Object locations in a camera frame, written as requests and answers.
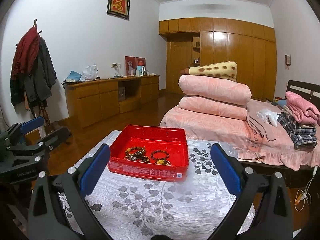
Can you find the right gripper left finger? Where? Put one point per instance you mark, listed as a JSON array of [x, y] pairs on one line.
[[47, 219]]

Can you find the white plastic bag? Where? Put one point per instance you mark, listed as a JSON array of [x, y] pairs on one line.
[[90, 73]]

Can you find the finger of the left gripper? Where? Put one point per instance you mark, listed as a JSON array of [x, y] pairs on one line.
[[21, 153], [26, 127]]

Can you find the wall switch panel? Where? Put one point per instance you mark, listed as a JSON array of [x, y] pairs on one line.
[[288, 59]]

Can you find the plaid folded clothes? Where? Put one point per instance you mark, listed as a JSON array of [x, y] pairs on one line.
[[302, 136]]

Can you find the red tin box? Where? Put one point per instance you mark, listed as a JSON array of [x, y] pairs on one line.
[[137, 148]]

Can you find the framed red wall picture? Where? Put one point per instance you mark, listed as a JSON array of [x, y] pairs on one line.
[[119, 8]]

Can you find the light blue kettle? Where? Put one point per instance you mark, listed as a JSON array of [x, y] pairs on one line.
[[141, 70]]

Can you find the lower pink folded quilt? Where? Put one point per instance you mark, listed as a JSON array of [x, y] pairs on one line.
[[208, 106]]

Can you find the red picture frame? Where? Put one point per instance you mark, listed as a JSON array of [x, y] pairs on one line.
[[132, 62]]

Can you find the dark wooden headboard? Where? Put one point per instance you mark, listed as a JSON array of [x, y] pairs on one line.
[[308, 91]]

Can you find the pink folded clothes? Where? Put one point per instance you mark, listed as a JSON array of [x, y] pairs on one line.
[[304, 112]]

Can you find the blue folded cloth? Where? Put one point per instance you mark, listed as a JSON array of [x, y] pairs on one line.
[[73, 77]]

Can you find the gold pendant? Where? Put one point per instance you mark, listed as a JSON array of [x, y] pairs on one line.
[[163, 162]]

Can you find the yellow spotted folded blanket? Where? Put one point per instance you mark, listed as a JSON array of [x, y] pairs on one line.
[[223, 70]]

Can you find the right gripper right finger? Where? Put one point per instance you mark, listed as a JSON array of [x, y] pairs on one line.
[[272, 220]]

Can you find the wooden sideboard cabinet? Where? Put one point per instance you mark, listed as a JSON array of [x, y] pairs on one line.
[[94, 101]]

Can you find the coat rack with clothes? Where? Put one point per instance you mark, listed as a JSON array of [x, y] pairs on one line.
[[33, 76]]

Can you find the wooden wardrobe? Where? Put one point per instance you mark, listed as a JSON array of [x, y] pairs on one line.
[[203, 41]]

